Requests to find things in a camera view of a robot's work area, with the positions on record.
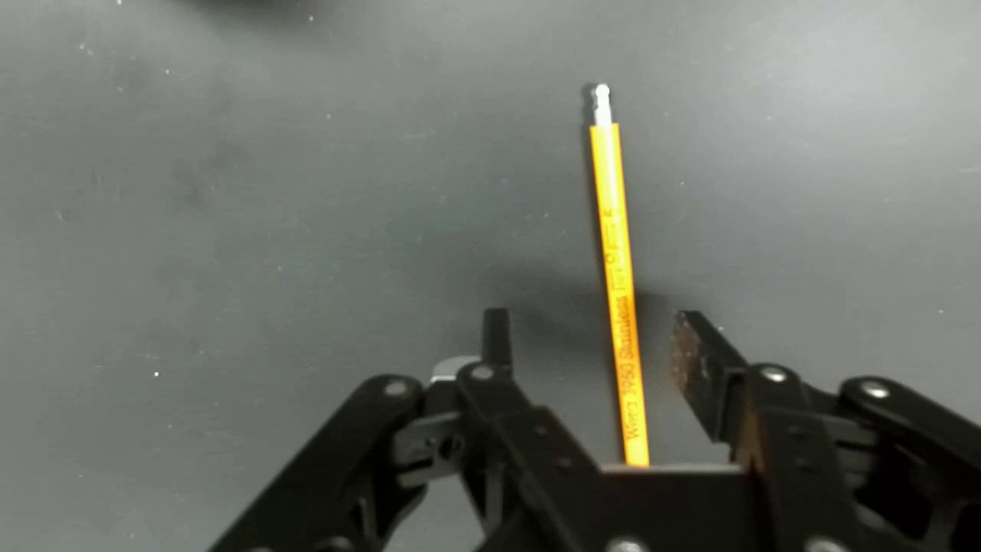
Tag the orange hex key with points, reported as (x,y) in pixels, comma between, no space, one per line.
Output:
(620,291)

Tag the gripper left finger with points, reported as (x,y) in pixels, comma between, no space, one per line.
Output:
(490,429)

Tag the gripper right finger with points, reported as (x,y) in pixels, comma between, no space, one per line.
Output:
(797,437)

